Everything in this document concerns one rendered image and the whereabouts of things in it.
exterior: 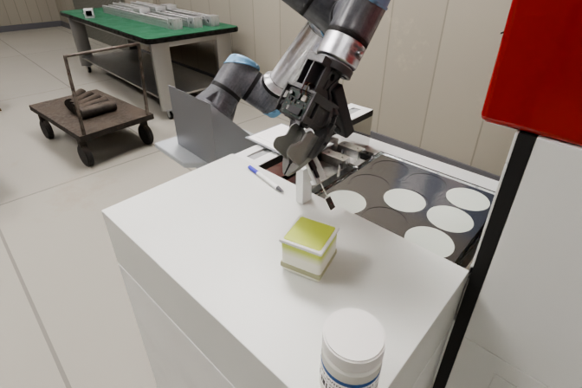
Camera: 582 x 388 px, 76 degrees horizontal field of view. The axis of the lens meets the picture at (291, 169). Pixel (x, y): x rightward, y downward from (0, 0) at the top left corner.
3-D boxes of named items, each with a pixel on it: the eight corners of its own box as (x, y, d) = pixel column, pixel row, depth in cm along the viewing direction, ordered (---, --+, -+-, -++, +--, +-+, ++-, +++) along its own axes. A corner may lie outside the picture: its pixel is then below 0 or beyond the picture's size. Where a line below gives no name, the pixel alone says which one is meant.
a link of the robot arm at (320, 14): (319, -11, 76) (332, -29, 65) (361, 22, 78) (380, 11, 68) (297, 22, 76) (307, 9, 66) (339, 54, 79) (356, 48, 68)
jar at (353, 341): (387, 380, 46) (398, 331, 41) (355, 426, 42) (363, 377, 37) (341, 345, 50) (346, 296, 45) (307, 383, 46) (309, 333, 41)
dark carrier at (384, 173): (502, 199, 92) (503, 197, 92) (445, 274, 71) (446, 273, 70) (382, 156, 113) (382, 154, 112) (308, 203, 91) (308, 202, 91)
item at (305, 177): (326, 204, 79) (329, 148, 72) (314, 212, 76) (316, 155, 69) (304, 193, 82) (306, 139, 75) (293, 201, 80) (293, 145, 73)
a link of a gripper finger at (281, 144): (257, 163, 66) (280, 115, 65) (278, 169, 70) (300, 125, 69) (268, 170, 64) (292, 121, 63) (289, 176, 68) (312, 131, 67)
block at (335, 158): (349, 164, 111) (350, 156, 109) (342, 169, 108) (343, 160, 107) (327, 157, 115) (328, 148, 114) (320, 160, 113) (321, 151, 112)
